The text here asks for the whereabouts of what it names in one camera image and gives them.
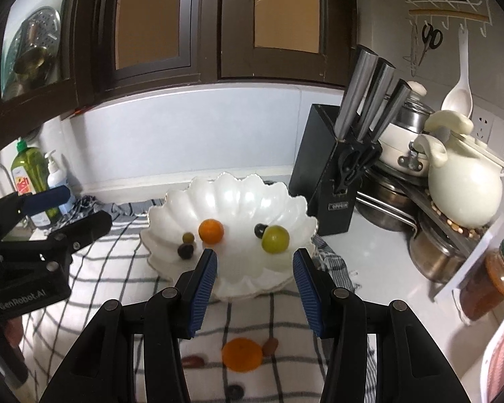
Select white ladle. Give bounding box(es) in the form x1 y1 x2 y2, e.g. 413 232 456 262
441 29 474 119

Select orange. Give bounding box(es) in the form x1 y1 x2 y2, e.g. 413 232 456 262
222 338 264 373
199 218 225 244

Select white ceramic pot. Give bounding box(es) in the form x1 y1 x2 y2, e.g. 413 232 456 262
412 110 504 227

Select person's left hand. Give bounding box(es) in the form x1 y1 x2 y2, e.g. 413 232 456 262
3 318 25 348

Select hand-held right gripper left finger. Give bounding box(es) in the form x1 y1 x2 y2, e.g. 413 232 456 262
40 249 218 403

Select white scalloped bowl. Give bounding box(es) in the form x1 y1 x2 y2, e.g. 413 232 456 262
139 172 319 302

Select black knife block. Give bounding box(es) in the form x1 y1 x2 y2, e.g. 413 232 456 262
288 104 383 236

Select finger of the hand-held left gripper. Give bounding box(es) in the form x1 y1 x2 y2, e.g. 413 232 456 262
0 185 71 232
0 211 112 262

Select open brown window sash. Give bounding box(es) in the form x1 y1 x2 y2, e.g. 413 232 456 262
0 0 89 147

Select white corner shelf rack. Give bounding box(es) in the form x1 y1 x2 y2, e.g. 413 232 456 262
357 164 504 303

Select checked white cloth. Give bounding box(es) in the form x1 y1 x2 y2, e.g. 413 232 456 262
19 195 379 403

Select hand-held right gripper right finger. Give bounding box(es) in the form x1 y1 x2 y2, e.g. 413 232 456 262
293 249 471 403

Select pink colander in white tub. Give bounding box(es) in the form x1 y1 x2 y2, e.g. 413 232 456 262
480 298 504 403

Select steel handled knife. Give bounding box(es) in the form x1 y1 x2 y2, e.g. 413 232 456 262
334 45 379 140
355 58 397 142
372 79 412 144

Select brown window frame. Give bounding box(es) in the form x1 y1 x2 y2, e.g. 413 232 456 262
63 0 359 110

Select white wire hanging rack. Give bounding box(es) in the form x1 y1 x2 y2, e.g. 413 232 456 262
325 0 494 39

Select green dish soap bottle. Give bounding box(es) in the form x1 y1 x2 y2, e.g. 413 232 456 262
10 138 51 227

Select green apple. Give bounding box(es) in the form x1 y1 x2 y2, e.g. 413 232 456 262
261 225 290 255

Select wooden bead trivet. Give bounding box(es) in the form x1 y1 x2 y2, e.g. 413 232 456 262
428 195 492 240

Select white pump soap bottle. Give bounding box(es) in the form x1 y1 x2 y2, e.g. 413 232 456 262
45 150 74 215

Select glass jar of sauce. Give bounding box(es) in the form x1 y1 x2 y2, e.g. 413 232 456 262
460 238 504 322

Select hanging frying pan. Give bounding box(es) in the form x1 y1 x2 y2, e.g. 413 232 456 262
12 46 53 89

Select hanging black scissors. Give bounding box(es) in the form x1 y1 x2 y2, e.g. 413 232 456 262
416 23 444 66

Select black kitchen shears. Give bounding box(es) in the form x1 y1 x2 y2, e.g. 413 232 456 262
334 140 381 194

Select white pot with steel lid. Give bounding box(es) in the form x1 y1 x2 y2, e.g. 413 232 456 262
378 80 435 175

